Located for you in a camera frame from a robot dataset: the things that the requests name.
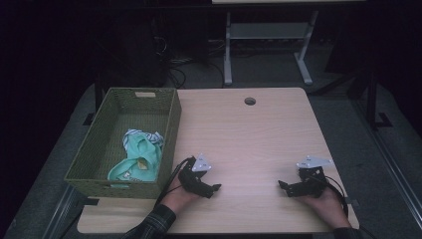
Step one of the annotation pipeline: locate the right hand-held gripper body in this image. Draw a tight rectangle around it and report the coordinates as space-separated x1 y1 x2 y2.
288 154 334 199

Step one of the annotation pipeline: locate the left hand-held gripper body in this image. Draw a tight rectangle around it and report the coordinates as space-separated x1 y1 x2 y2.
177 152 213 197

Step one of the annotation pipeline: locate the mint green pet garment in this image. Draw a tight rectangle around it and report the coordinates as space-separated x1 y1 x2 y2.
107 128 165 189

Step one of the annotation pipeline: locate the green woven basket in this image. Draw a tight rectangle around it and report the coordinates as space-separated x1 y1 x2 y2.
64 87 182 200

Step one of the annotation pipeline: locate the person's left hand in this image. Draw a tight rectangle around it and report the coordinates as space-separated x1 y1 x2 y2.
160 182 204 215

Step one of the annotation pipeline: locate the person's right hand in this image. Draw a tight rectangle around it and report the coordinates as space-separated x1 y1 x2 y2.
294 186 352 230

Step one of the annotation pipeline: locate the dark metal stand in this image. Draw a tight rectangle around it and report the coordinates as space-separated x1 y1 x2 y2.
312 49 394 131

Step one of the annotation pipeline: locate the left hand-held gripper cable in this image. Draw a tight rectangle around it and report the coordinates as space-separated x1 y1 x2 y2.
154 156 197 207

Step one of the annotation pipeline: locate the hand-held gripper cable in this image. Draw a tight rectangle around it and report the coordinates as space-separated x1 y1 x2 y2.
154 156 197 207
308 173 377 239

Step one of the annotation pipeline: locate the right hand-held gripper cable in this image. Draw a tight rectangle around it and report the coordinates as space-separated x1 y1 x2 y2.
308 173 377 239

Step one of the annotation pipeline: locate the grey metal floor rail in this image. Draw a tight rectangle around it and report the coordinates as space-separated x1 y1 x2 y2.
350 98 422 231

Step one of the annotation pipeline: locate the bundle of floor cables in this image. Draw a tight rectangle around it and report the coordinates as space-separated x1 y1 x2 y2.
150 31 227 90

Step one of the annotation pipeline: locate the white metal table frame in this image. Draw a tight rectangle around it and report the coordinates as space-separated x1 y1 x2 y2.
211 0 366 87

